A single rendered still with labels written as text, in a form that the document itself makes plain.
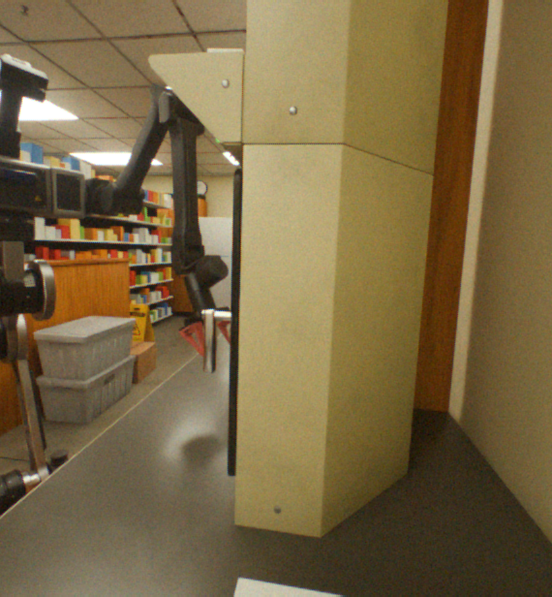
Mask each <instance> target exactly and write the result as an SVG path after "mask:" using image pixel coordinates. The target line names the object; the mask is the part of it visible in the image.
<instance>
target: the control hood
mask: <svg viewBox="0 0 552 597"><path fill-rule="evenodd" d="M148 62H149V63H150V67H151V68H152V69H153V70H154V71H155V72H156V73H157V75H158V76H159V77H160V78H161V79H162V80H163V81H164V82H165V83H166V84H167V85H168V87H169V88H170V89H171V90H172V91H173V92H174V93H175V94H176V95H177V96H178V98H179V99H180V100H181V101H182V102H183V103H184V104H185V105H186V106H187V107H188V108H189V110H190V111H191V112H192V113H193V114H194V115H195V116H196V117H197V118H198V119H199V121H200V122H201V123H202V124H203V125H204V126H205V127H206V128H207V129H208V130H209V131H210V132H211V134H212V135H213V136H214V137H215V138H216V139H217V140H218V141H219V142H220V143H221V144H222V146H223V147H224V148H225V149H226V150H227V151H228V152H229V153H230V154H231V155H232V156H233V157H234V158H235V159H236V160H237V161H238V163H239V164H240V165H241V166H242V167H243V146H244V145H245V144H244V116H245V76H246V53H244V50H242V51H221V52H200V53H178V54H156V55H151V56H149V58H148Z"/></svg>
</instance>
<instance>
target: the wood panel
mask: <svg viewBox="0 0 552 597"><path fill-rule="evenodd" d="M488 9H489V0H448V5H447V17H446V29H445V50H444V61H443V72H442V83H441V95H440V105H439V117H438V128H437V139H436V151H435V162H434V173H433V186H432V198H431V208H430V220H429V231H428V242H427V253H426V265H425V275H424V287H423V299H422V309H421V321H420V332H419V343H418V354H417V366H416V376H415V388H414V408H415V409H425V410H435V411H445V412H448V408H449V399H450V389H451V379H452V369H453V360H454V350H455V340H456V331H457V321H458V311H459V301H460V292H461V282H462V272H463V263H464V253H465V243H466V232H467V223H468V213H469V203H470V194H471V184H472V174H473V164H474V155H475V136H476V126H477V117H478V107H479V97H480V87H481V78H482V68H483V58H484V49H485V38H486V28H487V18H488Z"/></svg>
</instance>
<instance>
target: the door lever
mask: <svg viewBox="0 0 552 597"><path fill-rule="evenodd" d="M201 318H202V319H203V372H204V373H210V374H211V373H213V372H214V371H215V370H216V355H217V320H220V321H230V312H221V311H217V310H215V309H207V310H203V311H202V313H201Z"/></svg>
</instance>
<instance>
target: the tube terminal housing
mask: <svg viewBox="0 0 552 597"><path fill-rule="evenodd" d="M447 5H448V0H247V35H246V76H245V116H244V144H245V145H244V146H243V187H242V229H241V270H240V311H239V352H238V393H237V434H236V475H235V517H234V524H237V525H243V526H250V527H256V528H262V529H268V530H275V531H281V532H288V533H293V534H300V535H306V536H313V537H319V538H320V537H321V536H323V535H324V534H326V533H327V532H328V531H330V530H331V529H332V528H334V527H335V526H336V525H338V524H339V523H340V522H342V521H343V520H345V519H346V518H348V517H349V516H350V515H352V514H353V513H354V512H356V511H357V510H358V509H360V508H361V507H363V506H364V505H365V504H367V503H368V502H369V501H371V500H372V499H373V498H375V497H376V496H377V495H379V494H380V493H381V492H383V491H384V490H386V489H387V488H388V487H390V486H391V485H393V484H394V483H395V482H397V481H398V480H399V479H401V478H402V477H404V476H405V475H406V474H408V466H409V454H410V443H411V432H412V420H413V409H414V388H415V376H416V366H417V354H418V343H419V332H420V321H421V309H422V299H423V287H424V275H425V265H426V253H427V242H428V231H429V220H430V208H431V198H432V186H433V173H434V162H435V151H436V139H437V128H438V117H439V105H440V95H441V83H442V72H443V61H444V50H445V29H446V17H447Z"/></svg>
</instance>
